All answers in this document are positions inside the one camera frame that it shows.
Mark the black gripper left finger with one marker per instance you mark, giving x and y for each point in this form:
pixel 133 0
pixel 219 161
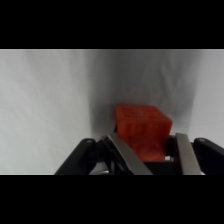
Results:
pixel 128 156

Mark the red cube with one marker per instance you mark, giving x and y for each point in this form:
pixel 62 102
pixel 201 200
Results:
pixel 143 128

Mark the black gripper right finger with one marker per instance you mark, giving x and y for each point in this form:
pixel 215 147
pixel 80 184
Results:
pixel 186 156

